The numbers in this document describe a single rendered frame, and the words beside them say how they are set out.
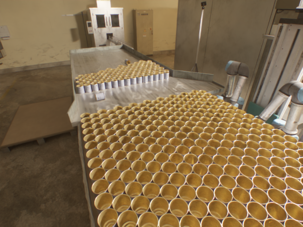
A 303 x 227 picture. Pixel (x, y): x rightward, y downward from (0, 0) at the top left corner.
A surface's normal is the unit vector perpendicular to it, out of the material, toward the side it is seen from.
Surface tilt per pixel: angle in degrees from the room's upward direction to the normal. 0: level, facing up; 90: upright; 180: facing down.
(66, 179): 0
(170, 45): 90
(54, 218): 0
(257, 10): 90
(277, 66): 90
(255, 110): 90
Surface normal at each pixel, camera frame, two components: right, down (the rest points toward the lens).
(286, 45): -0.93, 0.20
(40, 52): 0.42, 0.48
